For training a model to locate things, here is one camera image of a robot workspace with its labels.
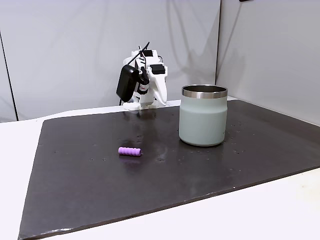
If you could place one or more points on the purple ribbed pen grip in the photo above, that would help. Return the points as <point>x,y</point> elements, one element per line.
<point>130,151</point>

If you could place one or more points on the pale green steel cup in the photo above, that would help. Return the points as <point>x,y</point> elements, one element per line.
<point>202,120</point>

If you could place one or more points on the dark grey table mat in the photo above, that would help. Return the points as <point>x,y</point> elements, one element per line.
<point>160,175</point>

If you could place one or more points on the black oval camera box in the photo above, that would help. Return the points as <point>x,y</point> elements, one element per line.
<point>126,82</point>

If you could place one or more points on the black wall fixture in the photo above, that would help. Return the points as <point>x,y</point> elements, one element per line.
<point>245,0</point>

